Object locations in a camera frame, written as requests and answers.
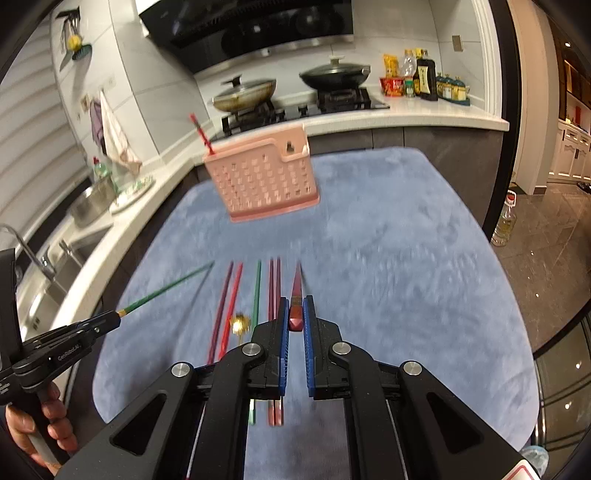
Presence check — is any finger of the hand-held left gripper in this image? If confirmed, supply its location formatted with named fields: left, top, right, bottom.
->
left=13, top=311, right=122, bottom=393

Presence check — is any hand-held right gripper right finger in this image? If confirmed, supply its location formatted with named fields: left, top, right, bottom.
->
left=302, top=295, right=527, bottom=480

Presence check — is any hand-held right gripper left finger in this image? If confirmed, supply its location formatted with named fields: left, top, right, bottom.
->
left=60, top=295, right=291, bottom=480

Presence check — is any gold spoon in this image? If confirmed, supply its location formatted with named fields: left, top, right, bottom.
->
left=230, top=314, right=252, bottom=347

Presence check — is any green chopstick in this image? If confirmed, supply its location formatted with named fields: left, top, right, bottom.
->
left=249, top=260, right=262, bottom=425

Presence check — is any dark purple chopstick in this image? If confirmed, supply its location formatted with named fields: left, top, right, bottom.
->
left=208, top=261, right=234, bottom=365

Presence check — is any red chopsticks bundle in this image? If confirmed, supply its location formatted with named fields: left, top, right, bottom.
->
left=117, top=261, right=215, bottom=317

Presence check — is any pink plastic utensil basket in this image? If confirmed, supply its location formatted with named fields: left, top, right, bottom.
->
left=202, top=124, right=321, bottom=224

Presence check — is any person's left hand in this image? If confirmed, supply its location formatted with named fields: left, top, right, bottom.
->
left=6, top=382, right=78, bottom=476

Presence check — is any chrome faucet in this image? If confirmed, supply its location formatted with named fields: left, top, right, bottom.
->
left=0, top=224, right=58, bottom=282

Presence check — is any stainless steel sink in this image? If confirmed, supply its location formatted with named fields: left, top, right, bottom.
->
left=18, top=226, right=114, bottom=333

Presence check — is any blue plush mat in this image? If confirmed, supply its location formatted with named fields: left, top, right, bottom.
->
left=92, top=147, right=541, bottom=480

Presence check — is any steel pot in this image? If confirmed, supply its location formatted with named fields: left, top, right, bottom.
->
left=68, top=178, right=116, bottom=227

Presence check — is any green dish soap bottle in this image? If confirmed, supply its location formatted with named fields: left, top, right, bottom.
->
left=92, top=157, right=114, bottom=183

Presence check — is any window blind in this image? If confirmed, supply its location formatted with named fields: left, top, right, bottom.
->
left=0, top=28, right=93, bottom=241

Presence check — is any patterned plate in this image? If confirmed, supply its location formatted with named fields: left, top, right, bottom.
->
left=110, top=175, right=155, bottom=214

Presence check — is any purple hanging cloth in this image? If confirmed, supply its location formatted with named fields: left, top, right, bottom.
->
left=89, top=99, right=107, bottom=155

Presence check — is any white hanging towel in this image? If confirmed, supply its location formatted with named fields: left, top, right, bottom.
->
left=99, top=90, right=141, bottom=174

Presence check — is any cooking oil bottle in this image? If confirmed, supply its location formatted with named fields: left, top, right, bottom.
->
left=490, top=189, right=518, bottom=247

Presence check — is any grey base cabinet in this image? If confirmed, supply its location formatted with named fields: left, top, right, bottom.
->
left=194, top=124, right=504, bottom=232

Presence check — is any black gas stove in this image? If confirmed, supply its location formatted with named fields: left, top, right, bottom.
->
left=221, top=88, right=391, bottom=134

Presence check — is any beige wok with glass lid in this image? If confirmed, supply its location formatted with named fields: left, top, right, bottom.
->
left=212, top=75, right=278, bottom=113

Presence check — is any black wok with lid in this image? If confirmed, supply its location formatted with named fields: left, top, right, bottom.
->
left=299, top=55, right=371, bottom=90

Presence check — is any red instant noodle bowl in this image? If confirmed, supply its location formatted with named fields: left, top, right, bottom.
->
left=379, top=76, right=407, bottom=97

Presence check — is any dark soy sauce bottle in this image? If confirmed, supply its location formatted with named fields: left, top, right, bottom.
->
left=416, top=50, right=438, bottom=101

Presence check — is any black range hood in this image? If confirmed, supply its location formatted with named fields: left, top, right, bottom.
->
left=139, top=0, right=355, bottom=75

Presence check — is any white cabinet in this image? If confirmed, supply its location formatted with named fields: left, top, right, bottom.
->
left=556, top=117, right=591, bottom=178

